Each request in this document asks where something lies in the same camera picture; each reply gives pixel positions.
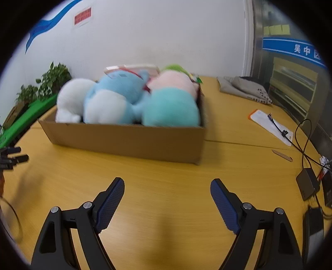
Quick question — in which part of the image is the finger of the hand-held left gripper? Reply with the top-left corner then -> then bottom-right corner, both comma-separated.
0,154 -> 29,170
0,146 -> 22,156

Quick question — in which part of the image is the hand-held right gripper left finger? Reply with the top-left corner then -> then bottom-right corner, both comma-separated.
31,177 -> 125,270

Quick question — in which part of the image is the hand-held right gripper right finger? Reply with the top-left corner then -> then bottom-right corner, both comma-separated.
210,179 -> 304,270

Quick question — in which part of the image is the cardboard box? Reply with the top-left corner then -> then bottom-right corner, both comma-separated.
38,78 -> 207,165

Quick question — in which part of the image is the blue cat plush toy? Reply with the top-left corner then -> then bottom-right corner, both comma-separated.
83,70 -> 151,124

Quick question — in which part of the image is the green board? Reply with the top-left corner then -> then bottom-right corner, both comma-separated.
0,93 -> 59,148

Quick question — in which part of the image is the small potted green plant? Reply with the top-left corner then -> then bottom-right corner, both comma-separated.
14,84 -> 39,104

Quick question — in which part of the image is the wooden stick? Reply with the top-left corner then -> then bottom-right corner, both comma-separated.
272,149 -> 293,163

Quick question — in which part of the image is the white plush toy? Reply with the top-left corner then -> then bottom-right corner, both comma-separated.
55,79 -> 95,123

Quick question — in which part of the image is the black power adapter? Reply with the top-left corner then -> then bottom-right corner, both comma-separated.
296,168 -> 321,201

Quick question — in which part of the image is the large potted green plant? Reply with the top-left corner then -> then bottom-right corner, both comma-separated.
36,61 -> 72,100

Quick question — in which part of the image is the black flat device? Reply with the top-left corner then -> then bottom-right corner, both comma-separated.
302,206 -> 325,263

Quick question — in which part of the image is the white paper sheet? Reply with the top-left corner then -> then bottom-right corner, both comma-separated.
248,109 -> 295,147

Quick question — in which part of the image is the red white packet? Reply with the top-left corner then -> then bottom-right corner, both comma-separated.
319,156 -> 332,179

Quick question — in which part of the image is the teal plush toy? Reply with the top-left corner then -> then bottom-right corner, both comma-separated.
141,88 -> 201,127

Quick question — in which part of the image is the grey cloth bag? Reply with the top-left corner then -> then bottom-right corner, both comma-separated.
217,76 -> 273,106

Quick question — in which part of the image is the pink plush toy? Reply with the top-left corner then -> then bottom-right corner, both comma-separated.
148,71 -> 198,98

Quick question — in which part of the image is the pale pink plush item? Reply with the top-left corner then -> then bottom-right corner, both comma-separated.
104,64 -> 160,77

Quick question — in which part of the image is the green plush toy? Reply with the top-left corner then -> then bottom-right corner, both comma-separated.
161,64 -> 203,85

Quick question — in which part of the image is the blue glass band sign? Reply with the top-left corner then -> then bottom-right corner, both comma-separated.
262,38 -> 328,68

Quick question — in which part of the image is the short black cable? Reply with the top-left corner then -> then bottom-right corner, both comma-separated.
267,113 -> 289,138

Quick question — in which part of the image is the long black cable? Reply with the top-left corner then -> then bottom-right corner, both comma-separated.
285,119 -> 332,170

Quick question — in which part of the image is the red wall sign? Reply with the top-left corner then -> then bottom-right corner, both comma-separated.
74,7 -> 92,26

